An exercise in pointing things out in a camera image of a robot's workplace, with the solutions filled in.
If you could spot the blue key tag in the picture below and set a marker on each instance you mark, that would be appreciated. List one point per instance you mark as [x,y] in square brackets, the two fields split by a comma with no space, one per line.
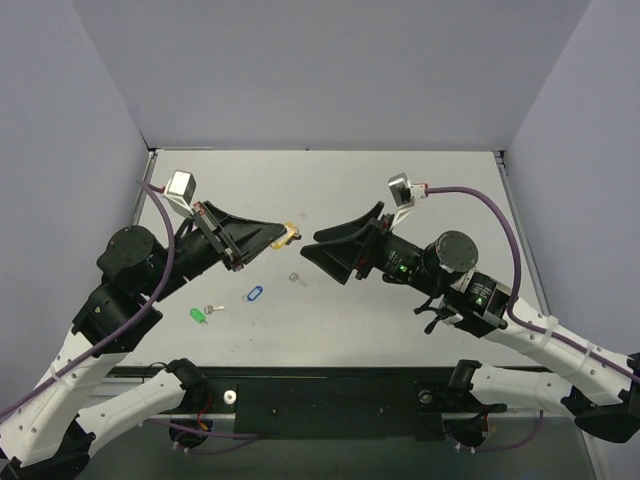
[253,294]

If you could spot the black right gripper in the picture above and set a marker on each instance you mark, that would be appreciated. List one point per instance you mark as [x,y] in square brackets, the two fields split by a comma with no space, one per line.
[370,247]

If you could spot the green key tag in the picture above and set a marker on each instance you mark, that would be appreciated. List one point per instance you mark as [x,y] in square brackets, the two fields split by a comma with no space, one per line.
[198,316]

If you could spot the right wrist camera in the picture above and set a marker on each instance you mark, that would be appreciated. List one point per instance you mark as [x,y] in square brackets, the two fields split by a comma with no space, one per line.
[405,194]

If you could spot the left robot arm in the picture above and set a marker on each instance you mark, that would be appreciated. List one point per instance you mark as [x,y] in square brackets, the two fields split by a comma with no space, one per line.
[54,435]

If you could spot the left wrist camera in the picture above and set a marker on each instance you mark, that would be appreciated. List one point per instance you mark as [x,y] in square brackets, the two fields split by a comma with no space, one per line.
[179,192]

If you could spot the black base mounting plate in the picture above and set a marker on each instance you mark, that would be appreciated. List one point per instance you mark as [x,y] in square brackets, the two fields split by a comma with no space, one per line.
[336,403]

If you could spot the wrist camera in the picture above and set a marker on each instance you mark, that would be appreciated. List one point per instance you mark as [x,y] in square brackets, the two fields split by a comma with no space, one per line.
[179,192]
[405,194]

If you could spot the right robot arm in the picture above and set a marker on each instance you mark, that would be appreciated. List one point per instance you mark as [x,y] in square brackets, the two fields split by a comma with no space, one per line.
[596,388]

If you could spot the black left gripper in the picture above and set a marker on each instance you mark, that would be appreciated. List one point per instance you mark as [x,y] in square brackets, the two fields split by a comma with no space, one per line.
[216,236]

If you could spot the yellow key tag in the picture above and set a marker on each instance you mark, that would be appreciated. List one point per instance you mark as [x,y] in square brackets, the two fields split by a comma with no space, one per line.
[286,238]

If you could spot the loose silver key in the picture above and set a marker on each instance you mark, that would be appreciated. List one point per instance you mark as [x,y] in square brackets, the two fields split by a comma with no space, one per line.
[294,277]

